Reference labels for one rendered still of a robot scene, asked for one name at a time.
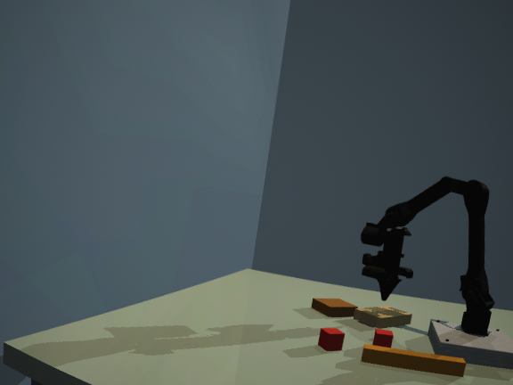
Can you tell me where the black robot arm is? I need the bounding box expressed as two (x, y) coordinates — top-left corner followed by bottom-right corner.
(361, 176), (495, 336)

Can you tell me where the red cube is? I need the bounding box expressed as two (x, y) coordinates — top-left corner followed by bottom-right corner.
(318, 328), (345, 351)
(372, 329), (394, 348)

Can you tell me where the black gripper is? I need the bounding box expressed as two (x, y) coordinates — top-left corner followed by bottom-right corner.
(362, 248), (413, 301)

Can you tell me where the orange long flat bar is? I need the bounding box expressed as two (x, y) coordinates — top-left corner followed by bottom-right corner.
(362, 344), (467, 377)

